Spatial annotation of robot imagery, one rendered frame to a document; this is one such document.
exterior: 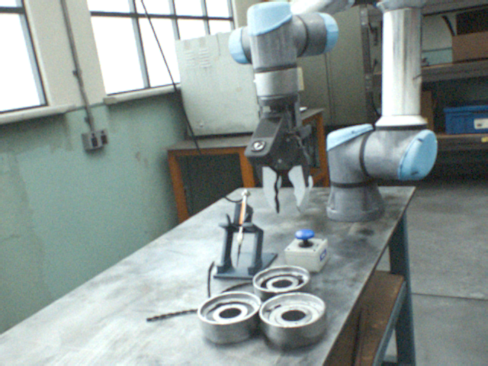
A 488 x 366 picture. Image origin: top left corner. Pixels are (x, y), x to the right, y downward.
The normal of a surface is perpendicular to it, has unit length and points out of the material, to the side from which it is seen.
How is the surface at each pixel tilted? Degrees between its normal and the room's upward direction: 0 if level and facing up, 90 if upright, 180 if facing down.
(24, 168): 90
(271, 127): 31
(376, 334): 0
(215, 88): 90
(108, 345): 0
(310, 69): 90
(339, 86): 90
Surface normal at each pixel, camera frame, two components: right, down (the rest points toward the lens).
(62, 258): 0.89, -0.01
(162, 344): -0.14, -0.96
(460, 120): -0.49, 0.27
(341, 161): -0.69, 0.26
